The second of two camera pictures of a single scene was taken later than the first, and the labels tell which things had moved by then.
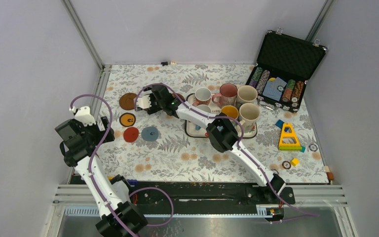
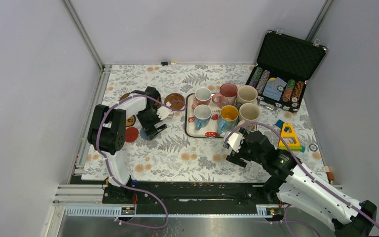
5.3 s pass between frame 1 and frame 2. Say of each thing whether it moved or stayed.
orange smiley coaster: stayed
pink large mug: stayed
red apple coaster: stayed
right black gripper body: moved
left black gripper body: moved
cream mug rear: stayed
